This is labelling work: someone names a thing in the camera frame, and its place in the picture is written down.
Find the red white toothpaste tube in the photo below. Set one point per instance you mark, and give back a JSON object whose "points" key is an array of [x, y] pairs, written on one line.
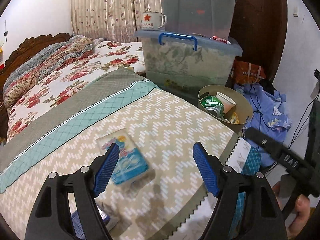
{"points": [[218, 39]]}

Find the orange snack bag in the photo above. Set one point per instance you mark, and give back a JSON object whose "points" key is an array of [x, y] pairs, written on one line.
{"points": [[245, 72]]}

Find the blue tissue pack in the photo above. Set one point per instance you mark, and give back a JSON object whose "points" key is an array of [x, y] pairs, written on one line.
{"points": [[132, 170]]}

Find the carved wooden headboard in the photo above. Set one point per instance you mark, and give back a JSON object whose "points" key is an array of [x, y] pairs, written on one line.
{"points": [[26, 50]]}

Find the beige round trash bin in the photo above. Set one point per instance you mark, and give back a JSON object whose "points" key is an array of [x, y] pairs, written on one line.
{"points": [[237, 111]]}

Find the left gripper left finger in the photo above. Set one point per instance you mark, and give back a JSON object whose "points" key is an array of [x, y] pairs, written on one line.
{"points": [[51, 218]]}

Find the blue clothes bundle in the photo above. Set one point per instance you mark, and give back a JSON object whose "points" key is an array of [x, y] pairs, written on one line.
{"points": [[269, 115]]}

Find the lower storage box blue lid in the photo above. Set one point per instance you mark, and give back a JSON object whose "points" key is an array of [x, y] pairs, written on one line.
{"points": [[185, 63]]}

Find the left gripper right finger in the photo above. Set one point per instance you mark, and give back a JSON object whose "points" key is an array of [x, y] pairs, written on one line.
{"points": [[262, 218]]}

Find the green crushed soda can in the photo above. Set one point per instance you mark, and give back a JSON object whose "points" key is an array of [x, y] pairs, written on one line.
{"points": [[213, 105]]}

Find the leaf pattern curtain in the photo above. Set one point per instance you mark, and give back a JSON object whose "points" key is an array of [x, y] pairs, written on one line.
{"points": [[113, 20]]}

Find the person right hand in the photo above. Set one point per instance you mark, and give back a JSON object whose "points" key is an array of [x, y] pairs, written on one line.
{"points": [[302, 209]]}

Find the folded floral quilt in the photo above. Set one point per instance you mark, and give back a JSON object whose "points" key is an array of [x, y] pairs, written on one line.
{"points": [[53, 57]]}

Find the floral bed sheet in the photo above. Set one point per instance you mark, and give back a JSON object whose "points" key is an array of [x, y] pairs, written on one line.
{"points": [[61, 84]]}

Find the yellow long carton box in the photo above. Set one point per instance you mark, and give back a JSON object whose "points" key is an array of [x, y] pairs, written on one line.
{"points": [[234, 119]]}

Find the upper storage box teal lid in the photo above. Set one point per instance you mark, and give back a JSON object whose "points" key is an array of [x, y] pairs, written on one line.
{"points": [[204, 17]]}

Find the pink white paper cup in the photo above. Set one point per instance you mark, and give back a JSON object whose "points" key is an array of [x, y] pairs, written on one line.
{"points": [[226, 101]]}

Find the white enamel mug red star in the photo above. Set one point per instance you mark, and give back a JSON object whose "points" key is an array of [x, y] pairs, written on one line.
{"points": [[153, 20]]}

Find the hanging keys on wall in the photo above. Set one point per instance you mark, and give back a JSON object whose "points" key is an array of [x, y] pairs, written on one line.
{"points": [[5, 31]]}

